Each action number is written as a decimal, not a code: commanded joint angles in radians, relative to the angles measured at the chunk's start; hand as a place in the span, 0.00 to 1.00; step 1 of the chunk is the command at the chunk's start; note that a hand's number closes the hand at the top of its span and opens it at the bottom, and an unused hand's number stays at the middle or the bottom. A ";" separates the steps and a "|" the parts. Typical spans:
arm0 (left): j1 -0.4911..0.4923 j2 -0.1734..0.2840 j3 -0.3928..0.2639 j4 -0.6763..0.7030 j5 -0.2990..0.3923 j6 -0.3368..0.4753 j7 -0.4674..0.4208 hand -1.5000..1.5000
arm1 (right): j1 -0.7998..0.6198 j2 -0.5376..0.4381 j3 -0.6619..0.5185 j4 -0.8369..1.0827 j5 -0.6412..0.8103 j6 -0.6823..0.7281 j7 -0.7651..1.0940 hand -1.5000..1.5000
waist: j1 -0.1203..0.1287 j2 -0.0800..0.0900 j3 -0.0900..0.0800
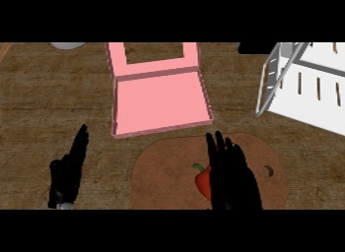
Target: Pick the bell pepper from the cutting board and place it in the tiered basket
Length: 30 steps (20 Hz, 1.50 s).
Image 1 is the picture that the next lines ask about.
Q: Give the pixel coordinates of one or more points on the grey round object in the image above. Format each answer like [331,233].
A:
[68,45]

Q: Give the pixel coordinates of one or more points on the white tiered basket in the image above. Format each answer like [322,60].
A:
[315,95]

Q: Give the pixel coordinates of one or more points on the red bell pepper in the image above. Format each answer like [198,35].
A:
[202,182]

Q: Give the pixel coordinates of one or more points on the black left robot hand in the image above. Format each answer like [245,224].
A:
[68,174]

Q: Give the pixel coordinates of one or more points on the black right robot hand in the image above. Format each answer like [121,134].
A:
[232,177]

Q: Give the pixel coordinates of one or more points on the pink open box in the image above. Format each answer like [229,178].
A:
[159,98]

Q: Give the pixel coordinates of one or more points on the brown wooden cutting board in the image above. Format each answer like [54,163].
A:
[171,177]

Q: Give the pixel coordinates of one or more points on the black appliance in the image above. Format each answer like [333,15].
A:
[254,47]

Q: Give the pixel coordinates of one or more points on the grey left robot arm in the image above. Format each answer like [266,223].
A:
[65,206]

